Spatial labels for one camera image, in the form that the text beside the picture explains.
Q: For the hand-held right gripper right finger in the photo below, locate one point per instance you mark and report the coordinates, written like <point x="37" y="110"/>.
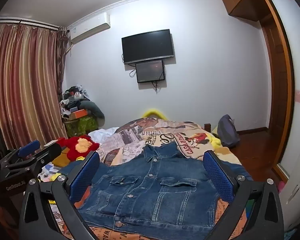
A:
<point x="218" y="177"/>

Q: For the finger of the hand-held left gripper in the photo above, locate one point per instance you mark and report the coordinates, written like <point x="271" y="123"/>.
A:
<point x="30" y="147"/>
<point x="46" y="153"/>

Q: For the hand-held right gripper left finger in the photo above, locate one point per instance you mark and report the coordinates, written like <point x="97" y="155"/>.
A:
<point x="83" y="177"/>

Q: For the blue denim jacket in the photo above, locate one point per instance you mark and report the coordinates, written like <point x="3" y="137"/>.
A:
<point x="150" y="187"/>

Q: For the white flat box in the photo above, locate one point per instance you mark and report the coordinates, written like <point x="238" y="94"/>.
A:
<point x="50" y="143"/>

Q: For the pile of picture books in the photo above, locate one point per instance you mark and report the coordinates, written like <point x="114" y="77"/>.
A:
<point x="50" y="170"/>

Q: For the red plush toy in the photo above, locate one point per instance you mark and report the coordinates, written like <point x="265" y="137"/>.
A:
<point x="67" y="152"/>

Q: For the yellow bed sheet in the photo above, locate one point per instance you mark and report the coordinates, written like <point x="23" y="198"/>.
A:
<point x="216" y="142"/>

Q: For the green cloth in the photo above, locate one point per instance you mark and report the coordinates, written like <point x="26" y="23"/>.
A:
<point x="251" y="207"/>

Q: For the green patterned box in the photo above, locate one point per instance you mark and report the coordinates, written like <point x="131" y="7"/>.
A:
<point x="82" y="126"/>

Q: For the grey purple backpack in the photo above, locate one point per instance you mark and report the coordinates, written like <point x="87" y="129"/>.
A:
<point x="227" y="132"/>

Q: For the white cloth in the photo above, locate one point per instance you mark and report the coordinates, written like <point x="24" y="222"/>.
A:
<point x="102" y="135"/>

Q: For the orange box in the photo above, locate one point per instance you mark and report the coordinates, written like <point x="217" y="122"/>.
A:
<point x="78" y="113"/>

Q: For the pile of mixed clutter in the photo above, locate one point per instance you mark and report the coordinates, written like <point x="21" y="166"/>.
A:
<point x="72" y="97"/>

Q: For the printed blanket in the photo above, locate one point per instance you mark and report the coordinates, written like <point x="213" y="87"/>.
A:
<point x="130" y="135"/>

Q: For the striped brown curtain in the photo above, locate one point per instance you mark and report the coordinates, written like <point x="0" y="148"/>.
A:
<point x="22" y="80"/>

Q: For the white appliance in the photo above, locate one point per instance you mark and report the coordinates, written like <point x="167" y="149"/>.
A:
<point x="295" y="180"/>

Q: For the yellow rounded cushion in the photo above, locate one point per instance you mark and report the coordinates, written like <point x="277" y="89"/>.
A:
<point x="153" y="110"/>

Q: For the dark curtain rod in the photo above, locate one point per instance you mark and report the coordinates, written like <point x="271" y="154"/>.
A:
<point x="27" y="25"/>

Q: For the small black monitor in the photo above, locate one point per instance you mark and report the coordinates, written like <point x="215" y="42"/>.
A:
<point x="150" y="71"/>

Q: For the white air conditioner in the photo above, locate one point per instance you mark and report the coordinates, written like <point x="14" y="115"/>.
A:
<point x="90" y="27"/>

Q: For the wooden bed post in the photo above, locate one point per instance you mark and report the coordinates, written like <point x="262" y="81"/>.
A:
<point x="208" y="127"/>

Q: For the wooden door frame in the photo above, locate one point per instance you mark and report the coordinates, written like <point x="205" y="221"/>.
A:
<point x="277" y="80"/>

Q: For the black wall television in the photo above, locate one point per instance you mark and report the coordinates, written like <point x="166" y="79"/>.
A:
<point x="147" y="46"/>

